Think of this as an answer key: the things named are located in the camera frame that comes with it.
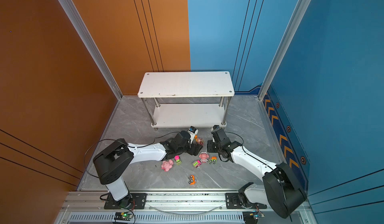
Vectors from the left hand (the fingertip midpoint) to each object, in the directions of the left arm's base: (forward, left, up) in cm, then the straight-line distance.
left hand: (199, 143), depth 88 cm
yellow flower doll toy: (+3, 0, -2) cm, 3 cm away
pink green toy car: (-11, +1, -2) cm, 11 cm away
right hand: (-1, -5, 0) cm, 5 cm away
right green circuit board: (-35, -25, -7) cm, 44 cm away
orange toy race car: (-19, +3, -3) cm, 20 cm away
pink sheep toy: (-13, +18, -1) cm, 22 cm away
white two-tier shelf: (+41, +6, -4) cm, 41 cm away
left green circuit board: (-35, +35, -6) cm, 50 cm away
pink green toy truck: (-9, +12, -2) cm, 15 cm away
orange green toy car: (-9, -8, -3) cm, 12 cm away
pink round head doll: (-7, -3, -3) cm, 8 cm away
